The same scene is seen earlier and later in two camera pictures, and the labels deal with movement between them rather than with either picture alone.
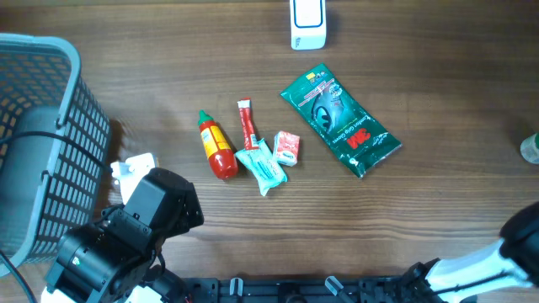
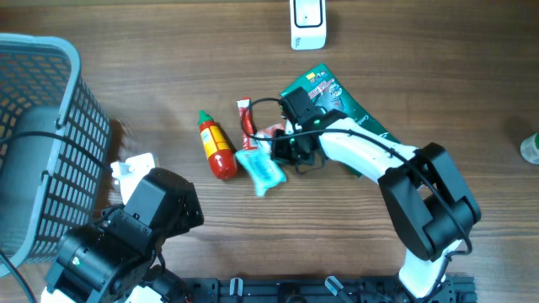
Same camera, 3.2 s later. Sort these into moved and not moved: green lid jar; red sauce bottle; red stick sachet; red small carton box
Moved: red small carton box
Not moved: green lid jar; red stick sachet; red sauce bottle
